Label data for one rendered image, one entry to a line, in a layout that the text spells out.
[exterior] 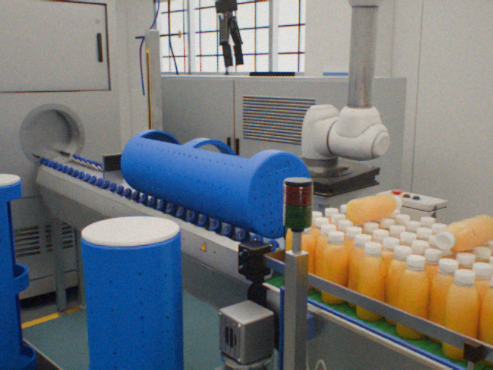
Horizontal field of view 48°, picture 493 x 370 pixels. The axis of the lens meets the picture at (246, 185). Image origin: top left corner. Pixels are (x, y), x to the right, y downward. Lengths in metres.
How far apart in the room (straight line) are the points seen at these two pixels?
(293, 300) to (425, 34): 3.55
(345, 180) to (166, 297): 0.98
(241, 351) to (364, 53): 1.21
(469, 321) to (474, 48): 3.33
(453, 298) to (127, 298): 0.84
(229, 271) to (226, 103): 2.40
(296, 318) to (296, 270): 0.11
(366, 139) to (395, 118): 1.53
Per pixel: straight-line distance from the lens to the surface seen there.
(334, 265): 1.42
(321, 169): 2.32
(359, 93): 2.18
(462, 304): 1.22
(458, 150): 4.46
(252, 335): 1.48
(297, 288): 1.22
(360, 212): 1.50
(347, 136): 2.19
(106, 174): 2.83
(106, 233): 1.62
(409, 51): 4.63
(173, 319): 1.65
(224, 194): 1.78
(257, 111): 3.86
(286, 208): 1.17
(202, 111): 4.30
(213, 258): 1.91
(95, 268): 1.58
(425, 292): 1.29
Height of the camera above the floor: 1.48
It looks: 12 degrees down
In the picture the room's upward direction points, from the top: straight up
